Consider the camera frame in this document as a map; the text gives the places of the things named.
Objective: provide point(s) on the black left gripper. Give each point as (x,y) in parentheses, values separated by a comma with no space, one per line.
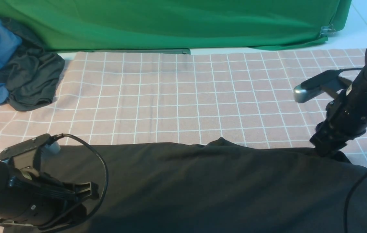
(41,201)

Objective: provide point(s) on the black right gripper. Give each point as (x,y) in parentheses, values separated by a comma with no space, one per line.
(346,115)

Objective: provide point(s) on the dark gray long-sleeve shirt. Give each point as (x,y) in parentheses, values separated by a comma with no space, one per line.
(220,187)

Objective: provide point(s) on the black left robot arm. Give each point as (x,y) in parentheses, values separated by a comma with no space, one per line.
(32,198)

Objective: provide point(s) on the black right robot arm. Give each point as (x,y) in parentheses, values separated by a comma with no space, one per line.
(346,115)

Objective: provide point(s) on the metal binder clip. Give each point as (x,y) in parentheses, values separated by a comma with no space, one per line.
(326,31)

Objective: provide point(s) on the pink checkered tablecloth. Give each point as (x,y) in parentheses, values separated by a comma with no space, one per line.
(246,98)

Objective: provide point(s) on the dark gray crumpled garment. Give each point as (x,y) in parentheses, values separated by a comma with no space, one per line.
(32,73)

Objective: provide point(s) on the green backdrop cloth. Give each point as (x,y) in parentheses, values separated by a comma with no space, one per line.
(77,25)

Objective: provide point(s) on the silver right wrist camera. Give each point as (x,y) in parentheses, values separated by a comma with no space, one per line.
(329,82)

